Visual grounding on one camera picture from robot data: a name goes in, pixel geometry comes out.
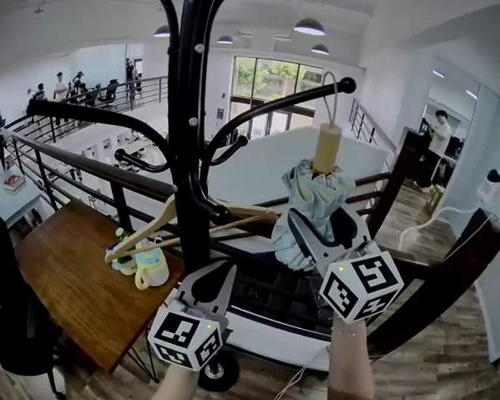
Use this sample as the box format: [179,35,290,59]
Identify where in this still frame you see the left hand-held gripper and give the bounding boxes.
[145,256,239,374]

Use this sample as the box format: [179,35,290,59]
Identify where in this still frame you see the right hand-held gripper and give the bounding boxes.
[283,205,408,327]

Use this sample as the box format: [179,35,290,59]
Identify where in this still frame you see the light blue umbrella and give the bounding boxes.
[270,68,363,276]

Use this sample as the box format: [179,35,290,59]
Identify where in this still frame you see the black metal coat rack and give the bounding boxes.
[13,0,362,400]

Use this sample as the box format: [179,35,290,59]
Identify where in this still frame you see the person's right forearm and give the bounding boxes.
[326,316,399,400]

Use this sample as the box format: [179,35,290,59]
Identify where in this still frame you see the person's left forearm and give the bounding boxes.
[145,362,203,400]

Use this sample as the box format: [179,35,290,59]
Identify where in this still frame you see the dark staircase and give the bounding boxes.
[225,260,339,338]

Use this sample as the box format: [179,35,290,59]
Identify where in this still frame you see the small potted flower plant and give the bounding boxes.
[111,227,143,277]

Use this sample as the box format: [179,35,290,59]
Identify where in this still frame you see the wooden clothes hanger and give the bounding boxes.
[103,190,281,273]

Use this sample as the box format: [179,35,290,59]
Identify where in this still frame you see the white curved pipe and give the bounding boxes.
[397,202,478,254]

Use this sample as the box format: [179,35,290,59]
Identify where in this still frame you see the short black metal railing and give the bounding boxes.
[346,98,401,152]

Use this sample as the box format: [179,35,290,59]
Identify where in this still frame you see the brown wooden table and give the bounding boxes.
[8,197,190,384]

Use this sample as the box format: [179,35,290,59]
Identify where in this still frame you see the dark stair railing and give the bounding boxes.
[0,106,500,363]

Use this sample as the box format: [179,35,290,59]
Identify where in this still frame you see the large glass window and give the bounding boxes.
[228,54,325,141]

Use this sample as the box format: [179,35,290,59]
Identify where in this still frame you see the black office chair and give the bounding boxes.
[0,210,77,400]

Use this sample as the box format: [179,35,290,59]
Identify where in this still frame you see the light blue small table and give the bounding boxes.
[0,173,48,231]

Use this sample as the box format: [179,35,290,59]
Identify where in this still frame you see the black metal balcony railing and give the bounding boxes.
[0,67,169,149]

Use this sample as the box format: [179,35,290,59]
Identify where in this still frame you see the pink book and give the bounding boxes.
[2,174,27,192]

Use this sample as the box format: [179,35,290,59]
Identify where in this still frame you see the white floor cable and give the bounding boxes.
[271,342,331,400]

